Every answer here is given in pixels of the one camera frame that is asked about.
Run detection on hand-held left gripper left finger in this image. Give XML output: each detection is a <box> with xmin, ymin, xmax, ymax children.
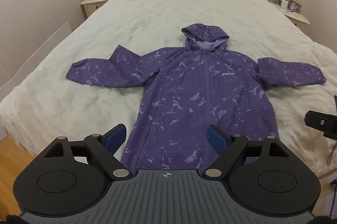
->
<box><xmin>43</xmin><ymin>123</ymin><xmax>132</xmax><ymax>180</ymax></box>

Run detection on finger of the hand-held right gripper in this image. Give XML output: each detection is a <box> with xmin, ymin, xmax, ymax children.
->
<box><xmin>305</xmin><ymin>110</ymin><xmax>337</xmax><ymax>141</ymax></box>

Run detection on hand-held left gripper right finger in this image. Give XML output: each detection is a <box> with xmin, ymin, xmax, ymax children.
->
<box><xmin>202</xmin><ymin>124</ymin><xmax>286</xmax><ymax>178</ymax></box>

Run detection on purple patterned hooded jacket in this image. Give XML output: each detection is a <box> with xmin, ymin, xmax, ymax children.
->
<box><xmin>66</xmin><ymin>24</ymin><xmax>327</xmax><ymax>170</ymax></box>

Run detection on cream nightstand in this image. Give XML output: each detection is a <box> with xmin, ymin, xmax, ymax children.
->
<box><xmin>80</xmin><ymin>0</ymin><xmax>119</xmax><ymax>21</ymax></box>
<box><xmin>270</xmin><ymin>0</ymin><xmax>310</xmax><ymax>36</ymax></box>

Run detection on cream white bed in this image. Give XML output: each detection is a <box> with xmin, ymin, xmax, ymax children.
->
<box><xmin>0</xmin><ymin>0</ymin><xmax>337</xmax><ymax>180</ymax></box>

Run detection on thin dark cable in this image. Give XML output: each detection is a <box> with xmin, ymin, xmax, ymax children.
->
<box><xmin>326</xmin><ymin>135</ymin><xmax>337</xmax><ymax>165</ymax></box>

